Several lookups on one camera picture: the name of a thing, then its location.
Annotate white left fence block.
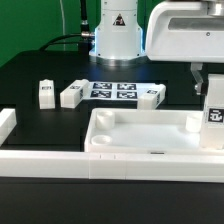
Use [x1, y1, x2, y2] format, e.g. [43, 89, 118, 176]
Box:
[0, 108, 17, 146]

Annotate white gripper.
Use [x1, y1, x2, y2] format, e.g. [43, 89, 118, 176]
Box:
[145, 0, 224, 95]

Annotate white front fence bar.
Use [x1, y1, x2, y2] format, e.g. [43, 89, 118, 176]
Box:
[0, 150, 224, 183]

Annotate white desk top tray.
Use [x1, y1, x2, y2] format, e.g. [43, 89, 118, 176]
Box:
[84, 108, 224, 155]

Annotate fiducial marker sheet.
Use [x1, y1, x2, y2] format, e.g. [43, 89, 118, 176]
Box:
[84, 82, 156, 101]

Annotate black cables with connectors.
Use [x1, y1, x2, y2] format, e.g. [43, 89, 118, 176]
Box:
[38, 0, 96, 52]

